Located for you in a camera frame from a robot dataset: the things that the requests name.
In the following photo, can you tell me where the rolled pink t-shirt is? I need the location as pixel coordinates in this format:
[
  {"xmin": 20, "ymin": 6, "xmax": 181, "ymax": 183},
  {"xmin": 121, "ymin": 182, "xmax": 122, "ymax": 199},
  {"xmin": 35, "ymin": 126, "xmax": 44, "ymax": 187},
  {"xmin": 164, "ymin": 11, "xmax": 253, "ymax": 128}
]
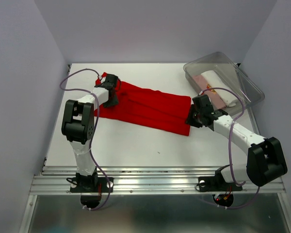
[{"xmin": 191, "ymin": 74, "xmax": 226, "ymax": 110}]

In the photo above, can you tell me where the red t-shirt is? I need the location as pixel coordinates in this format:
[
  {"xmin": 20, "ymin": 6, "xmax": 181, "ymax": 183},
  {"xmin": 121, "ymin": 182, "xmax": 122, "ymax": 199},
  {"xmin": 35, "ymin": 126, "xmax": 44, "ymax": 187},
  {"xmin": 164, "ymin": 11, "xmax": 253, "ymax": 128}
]
[{"xmin": 94, "ymin": 81, "xmax": 191, "ymax": 136}]

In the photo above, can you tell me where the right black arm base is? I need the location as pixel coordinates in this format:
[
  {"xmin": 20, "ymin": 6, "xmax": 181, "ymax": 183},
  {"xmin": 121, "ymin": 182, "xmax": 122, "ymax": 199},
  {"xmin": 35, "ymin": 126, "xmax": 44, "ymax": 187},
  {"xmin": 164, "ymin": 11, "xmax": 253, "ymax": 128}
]
[{"xmin": 195, "ymin": 165, "xmax": 243, "ymax": 193}]

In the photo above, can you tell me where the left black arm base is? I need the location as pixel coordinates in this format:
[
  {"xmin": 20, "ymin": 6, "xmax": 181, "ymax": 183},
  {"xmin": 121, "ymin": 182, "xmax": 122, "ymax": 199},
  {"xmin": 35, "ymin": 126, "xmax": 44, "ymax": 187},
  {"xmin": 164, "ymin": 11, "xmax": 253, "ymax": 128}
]
[{"xmin": 66, "ymin": 173, "xmax": 113, "ymax": 193}]

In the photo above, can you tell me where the clear plastic bin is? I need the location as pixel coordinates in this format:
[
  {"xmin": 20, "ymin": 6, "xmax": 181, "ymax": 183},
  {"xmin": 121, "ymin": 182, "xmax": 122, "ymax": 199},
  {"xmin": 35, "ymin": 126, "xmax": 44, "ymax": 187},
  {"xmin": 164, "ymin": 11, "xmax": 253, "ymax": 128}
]
[{"xmin": 183, "ymin": 52, "xmax": 265, "ymax": 115}]

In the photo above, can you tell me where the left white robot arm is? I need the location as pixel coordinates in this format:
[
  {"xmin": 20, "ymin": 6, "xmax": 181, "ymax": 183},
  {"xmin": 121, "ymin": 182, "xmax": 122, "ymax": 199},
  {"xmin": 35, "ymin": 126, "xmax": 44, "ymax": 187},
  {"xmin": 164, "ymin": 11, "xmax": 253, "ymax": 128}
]
[{"xmin": 61, "ymin": 73, "xmax": 121, "ymax": 191}]

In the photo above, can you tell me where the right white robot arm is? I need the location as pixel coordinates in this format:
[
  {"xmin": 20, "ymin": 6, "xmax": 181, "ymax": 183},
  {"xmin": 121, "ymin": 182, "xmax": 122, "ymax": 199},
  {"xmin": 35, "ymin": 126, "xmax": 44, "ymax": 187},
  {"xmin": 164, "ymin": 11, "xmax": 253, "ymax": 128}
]
[{"xmin": 186, "ymin": 95, "xmax": 288, "ymax": 189}]

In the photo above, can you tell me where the rolled white t-shirt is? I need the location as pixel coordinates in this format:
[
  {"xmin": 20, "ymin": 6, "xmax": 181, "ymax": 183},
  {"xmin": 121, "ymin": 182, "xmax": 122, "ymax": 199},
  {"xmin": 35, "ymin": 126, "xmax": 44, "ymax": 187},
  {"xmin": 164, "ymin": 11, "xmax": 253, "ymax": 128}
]
[{"xmin": 201, "ymin": 70, "xmax": 238, "ymax": 107}]

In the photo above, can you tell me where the aluminium mounting rail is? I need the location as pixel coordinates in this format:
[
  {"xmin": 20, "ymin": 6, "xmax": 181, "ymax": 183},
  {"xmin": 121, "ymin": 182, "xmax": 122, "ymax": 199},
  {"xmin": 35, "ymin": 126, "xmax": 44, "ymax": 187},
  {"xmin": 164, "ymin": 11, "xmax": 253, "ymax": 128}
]
[{"xmin": 29, "ymin": 166, "xmax": 286, "ymax": 195}]

